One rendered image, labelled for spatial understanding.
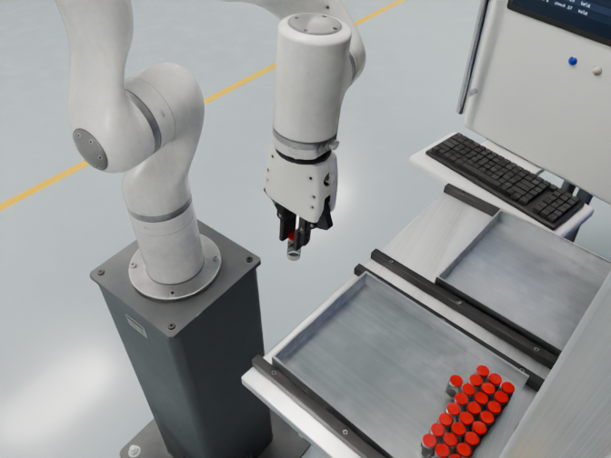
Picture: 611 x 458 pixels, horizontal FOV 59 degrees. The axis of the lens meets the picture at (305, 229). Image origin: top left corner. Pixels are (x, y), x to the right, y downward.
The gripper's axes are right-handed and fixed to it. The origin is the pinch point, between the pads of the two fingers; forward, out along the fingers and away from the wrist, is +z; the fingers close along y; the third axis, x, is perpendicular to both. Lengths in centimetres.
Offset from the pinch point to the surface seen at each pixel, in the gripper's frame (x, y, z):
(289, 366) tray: 4.5, -5.1, 25.8
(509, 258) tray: -44, -23, 21
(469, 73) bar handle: -85, 12, 6
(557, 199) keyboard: -76, -23, 24
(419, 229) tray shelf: -39.5, -4.2, 22.4
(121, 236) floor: -43, 128, 116
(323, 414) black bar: 8.5, -15.6, 23.9
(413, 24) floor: -314, 147, 94
